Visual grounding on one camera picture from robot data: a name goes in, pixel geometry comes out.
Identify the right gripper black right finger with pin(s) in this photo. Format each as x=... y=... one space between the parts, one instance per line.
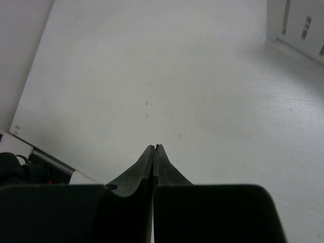
x=164 y=174

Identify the white desk organizer box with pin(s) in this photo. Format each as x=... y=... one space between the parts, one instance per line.
x=298 y=24

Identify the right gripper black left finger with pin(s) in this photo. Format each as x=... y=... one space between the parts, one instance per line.
x=130 y=203

